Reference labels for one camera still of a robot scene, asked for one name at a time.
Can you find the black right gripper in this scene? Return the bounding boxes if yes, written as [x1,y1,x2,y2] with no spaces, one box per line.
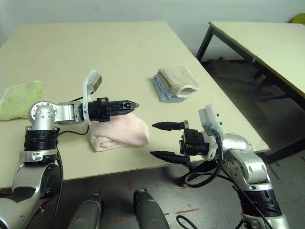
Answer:
[149,120,210,168]

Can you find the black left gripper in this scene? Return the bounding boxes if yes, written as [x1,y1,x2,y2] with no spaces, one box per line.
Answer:
[88,97,140,124]

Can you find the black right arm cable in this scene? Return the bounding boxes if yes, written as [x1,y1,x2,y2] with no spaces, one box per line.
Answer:
[175,130,271,229]

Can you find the yellow-green object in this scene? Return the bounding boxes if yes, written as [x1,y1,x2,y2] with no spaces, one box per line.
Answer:
[287,13,305,24]

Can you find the light blue folded towel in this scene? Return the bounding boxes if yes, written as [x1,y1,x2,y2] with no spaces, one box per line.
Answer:
[152,74,186,103]

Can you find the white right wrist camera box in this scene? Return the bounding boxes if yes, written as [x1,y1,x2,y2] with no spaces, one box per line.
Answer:
[198,104,226,160]

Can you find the light green towel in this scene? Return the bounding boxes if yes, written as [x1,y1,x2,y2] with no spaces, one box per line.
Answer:
[0,80,45,120]

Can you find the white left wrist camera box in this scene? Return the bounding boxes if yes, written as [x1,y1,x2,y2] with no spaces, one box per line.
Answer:
[81,68,104,126]

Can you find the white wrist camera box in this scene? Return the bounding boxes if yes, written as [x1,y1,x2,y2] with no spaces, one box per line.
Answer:
[198,104,226,160]
[81,68,104,126]

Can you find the beige side table black legs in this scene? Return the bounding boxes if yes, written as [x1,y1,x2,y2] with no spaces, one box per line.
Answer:
[195,21,305,105]

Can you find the beige folded towel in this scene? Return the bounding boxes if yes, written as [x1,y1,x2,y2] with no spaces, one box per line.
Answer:
[157,66,200,98]

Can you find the grey robot left leg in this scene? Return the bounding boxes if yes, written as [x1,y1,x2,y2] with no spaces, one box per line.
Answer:
[68,193,104,229]

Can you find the pink towel with embroidery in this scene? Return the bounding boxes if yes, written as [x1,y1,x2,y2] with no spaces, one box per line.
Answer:
[90,114,150,153]

